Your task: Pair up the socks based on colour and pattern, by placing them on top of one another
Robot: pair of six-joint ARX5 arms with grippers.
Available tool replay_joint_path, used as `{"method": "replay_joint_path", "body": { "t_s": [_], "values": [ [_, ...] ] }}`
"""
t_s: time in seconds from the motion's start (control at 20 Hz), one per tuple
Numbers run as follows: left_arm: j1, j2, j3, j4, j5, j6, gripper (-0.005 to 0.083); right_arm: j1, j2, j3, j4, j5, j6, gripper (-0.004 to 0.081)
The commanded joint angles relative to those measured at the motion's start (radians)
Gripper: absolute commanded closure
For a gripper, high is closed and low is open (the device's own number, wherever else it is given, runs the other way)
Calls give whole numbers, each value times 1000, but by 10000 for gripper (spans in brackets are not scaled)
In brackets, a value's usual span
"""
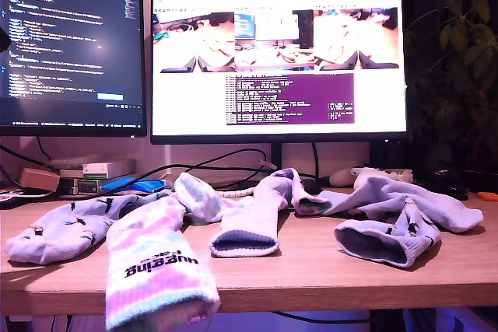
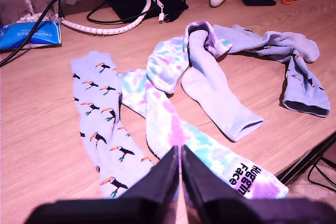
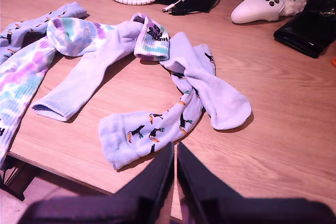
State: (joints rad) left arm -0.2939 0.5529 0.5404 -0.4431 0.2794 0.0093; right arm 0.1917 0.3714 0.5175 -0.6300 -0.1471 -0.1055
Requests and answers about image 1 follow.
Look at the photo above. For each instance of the blue plastic pouch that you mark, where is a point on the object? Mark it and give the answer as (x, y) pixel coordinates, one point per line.
(132, 184)

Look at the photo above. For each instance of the white game controller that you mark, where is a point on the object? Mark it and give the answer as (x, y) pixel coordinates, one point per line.
(389, 172)

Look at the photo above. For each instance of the blue bird print sock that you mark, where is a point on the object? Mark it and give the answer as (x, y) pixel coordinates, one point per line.
(412, 242)
(58, 231)

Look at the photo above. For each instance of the white box with green label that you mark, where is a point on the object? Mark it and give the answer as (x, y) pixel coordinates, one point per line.
(109, 168)

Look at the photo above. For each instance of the small orange object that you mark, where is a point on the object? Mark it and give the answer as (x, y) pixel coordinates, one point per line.
(488, 196)

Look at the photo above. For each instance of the small green white box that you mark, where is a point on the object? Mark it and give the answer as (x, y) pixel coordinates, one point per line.
(87, 186)

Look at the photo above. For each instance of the green leafy houseplant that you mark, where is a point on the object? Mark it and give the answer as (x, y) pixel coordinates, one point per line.
(459, 75)

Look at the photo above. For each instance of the monitor with dark code screen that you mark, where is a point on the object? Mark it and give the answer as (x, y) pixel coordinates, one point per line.
(70, 56)

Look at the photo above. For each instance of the black pad with stickers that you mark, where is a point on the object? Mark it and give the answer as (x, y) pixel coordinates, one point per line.
(8, 200)

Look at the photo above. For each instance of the monitor with bright white screen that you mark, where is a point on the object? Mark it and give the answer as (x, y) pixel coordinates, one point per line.
(186, 106)

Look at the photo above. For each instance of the white oval device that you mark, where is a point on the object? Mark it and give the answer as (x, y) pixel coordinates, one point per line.
(342, 177)

